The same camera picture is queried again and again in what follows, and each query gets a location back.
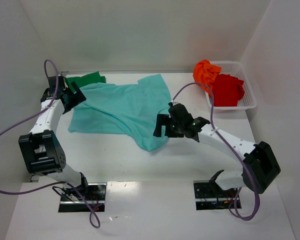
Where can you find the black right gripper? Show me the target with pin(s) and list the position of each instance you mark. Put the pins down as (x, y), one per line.
(165, 125)

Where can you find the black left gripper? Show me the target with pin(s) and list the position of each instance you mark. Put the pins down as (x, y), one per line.
(71, 97)

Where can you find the teal t shirt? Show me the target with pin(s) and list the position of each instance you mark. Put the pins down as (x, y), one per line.
(128, 109)

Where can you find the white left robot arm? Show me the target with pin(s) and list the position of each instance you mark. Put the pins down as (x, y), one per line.
(41, 150)

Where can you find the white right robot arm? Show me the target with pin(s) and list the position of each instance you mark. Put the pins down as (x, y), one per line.
(259, 164)

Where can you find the green folded t shirt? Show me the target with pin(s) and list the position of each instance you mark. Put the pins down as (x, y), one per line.
(81, 81)

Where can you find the orange t shirt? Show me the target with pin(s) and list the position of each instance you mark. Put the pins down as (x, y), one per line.
(206, 73)

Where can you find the red t shirt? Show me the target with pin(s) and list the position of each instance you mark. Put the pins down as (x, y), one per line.
(227, 90)

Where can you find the white plastic basket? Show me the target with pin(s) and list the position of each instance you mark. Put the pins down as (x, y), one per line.
(237, 71)

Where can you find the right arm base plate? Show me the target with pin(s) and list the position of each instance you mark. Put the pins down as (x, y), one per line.
(208, 199)

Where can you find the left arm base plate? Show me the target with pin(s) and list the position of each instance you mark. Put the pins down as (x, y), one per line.
(71, 202)

